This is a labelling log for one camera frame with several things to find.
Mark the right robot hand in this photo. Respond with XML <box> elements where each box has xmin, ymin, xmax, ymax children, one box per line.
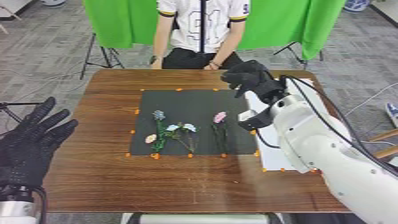
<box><xmin>221</xmin><ymin>59</ymin><xmax>279</xmax><ymax>100</ymax></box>

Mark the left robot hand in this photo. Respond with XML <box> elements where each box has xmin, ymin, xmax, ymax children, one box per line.
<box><xmin>0</xmin><ymin>96</ymin><xmax>80</xmax><ymax>195</ymax></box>

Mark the dark mat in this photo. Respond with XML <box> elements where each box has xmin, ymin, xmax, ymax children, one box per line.
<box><xmin>128</xmin><ymin>89</ymin><xmax>261</xmax><ymax>157</ymax></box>

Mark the person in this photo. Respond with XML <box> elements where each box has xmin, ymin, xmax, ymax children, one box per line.
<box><xmin>148</xmin><ymin>0</ymin><xmax>253</xmax><ymax>71</ymax></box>

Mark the black stand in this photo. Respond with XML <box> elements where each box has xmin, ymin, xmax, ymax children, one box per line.
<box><xmin>272</xmin><ymin>41</ymin><xmax>325</xmax><ymax>67</ymax></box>
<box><xmin>78</xmin><ymin>32</ymin><xmax>126</xmax><ymax>81</ymax></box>

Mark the pink flower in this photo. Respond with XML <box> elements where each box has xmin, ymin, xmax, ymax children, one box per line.
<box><xmin>212</xmin><ymin>111</ymin><xmax>231</xmax><ymax>155</ymax></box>

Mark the light blue flower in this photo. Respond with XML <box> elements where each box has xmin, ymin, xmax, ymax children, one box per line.
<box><xmin>181</xmin><ymin>123</ymin><xmax>201</xmax><ymax>153</ymax></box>
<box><xmin>164</xmin><ymin>123</ymin><xmax>196</xmax><ymax>154</ymax></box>

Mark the cream flower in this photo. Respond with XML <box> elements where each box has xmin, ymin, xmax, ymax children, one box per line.
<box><xmin>144</xmin><ymin>133</ymin><xmax>162</xmax><ymax>158</ymax></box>

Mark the pale grey bar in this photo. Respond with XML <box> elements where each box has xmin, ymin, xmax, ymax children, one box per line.
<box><xmin>121</xmin><ymin>213</ymin><xmax>288</xmax><ymax>224</ymax></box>

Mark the black cable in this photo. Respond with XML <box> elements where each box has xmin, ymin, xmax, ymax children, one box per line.
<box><xmin>254</xmin><ymin>130</ymin><xmax>281</xmax><ymax>150</ymax></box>
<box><xmin>277</xmin><ymin>74</ymin><xmax>398</xmax><ymax>178</ymax></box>
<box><xmin>30</xmin><ymin>186</ymin><xmax>50</xmax><ymax>224</ymax></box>

